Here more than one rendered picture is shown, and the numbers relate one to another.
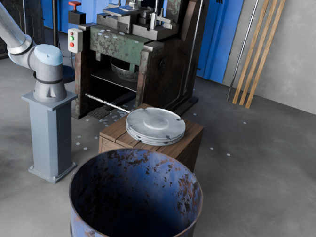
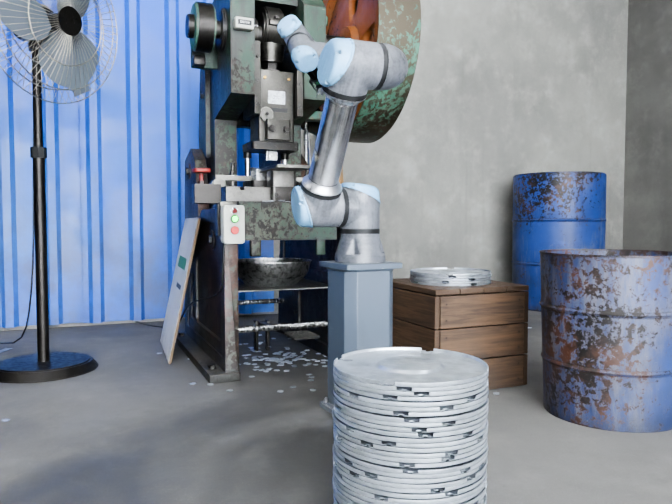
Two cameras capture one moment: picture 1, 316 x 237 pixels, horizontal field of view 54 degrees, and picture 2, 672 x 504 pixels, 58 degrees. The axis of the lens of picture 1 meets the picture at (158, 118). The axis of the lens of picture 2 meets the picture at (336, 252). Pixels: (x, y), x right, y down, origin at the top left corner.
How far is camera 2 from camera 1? 2.01 m
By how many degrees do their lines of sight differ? 53
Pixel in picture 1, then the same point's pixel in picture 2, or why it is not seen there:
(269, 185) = not seen: hidden behind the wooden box
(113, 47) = (286, 223)
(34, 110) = (366, 283)
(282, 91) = not seen: hidden behind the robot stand
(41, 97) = (377, 255)
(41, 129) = (377, 314)
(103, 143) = (442, 306)
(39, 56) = (369, 190)
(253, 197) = not seen: hidden behind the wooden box
